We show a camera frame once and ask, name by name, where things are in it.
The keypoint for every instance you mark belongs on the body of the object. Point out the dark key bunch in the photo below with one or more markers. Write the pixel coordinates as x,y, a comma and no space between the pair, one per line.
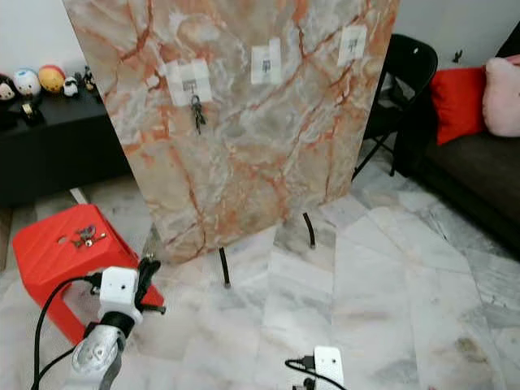
198,115

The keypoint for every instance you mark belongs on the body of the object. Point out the brass key bunch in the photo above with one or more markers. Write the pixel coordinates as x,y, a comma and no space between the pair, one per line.
88,237

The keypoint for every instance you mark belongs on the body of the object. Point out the black board leg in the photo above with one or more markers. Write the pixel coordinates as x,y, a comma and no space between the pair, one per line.
309,231
223,268

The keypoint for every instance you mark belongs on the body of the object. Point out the red plastic stool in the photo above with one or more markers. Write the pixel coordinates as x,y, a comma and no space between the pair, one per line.
49,260

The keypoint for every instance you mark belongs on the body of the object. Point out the black low console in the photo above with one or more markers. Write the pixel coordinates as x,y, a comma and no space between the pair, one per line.
65,154

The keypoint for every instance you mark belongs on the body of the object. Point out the orange marble pattern board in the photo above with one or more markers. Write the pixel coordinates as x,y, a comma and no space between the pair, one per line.
260,162

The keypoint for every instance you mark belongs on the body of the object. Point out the black tape dispenser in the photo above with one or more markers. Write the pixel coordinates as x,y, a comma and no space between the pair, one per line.
32,112

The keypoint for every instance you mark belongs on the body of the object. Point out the small white toy figure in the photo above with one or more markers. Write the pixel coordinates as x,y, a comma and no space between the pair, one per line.
72,87

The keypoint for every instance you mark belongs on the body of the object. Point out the black toy figure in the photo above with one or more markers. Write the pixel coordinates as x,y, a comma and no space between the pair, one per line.
87,80

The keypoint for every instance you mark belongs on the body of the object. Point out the orange round plush toy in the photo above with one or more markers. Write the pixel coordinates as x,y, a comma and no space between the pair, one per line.
51,79

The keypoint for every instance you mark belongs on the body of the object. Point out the white round plush toy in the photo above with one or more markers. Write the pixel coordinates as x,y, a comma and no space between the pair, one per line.
27,82

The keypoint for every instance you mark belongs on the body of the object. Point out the black round plush toy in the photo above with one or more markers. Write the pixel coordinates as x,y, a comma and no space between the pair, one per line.
7,88

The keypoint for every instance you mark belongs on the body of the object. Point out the dark sofa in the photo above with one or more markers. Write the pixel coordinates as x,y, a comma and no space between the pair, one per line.
471,179

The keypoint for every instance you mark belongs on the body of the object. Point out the red cushion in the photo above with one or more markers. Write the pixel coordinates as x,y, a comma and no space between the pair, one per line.
459,104

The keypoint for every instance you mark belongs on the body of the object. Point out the black folding chair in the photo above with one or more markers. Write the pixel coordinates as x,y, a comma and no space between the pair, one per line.
410,69

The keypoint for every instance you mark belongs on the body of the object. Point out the pink cushion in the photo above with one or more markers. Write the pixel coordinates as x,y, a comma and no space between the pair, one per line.
502,96

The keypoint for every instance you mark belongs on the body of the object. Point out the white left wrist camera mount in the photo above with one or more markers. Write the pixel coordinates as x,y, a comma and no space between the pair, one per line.
119,294

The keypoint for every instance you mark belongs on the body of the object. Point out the taped wall hook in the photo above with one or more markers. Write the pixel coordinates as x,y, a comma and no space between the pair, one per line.
266,63
353,45
188,80

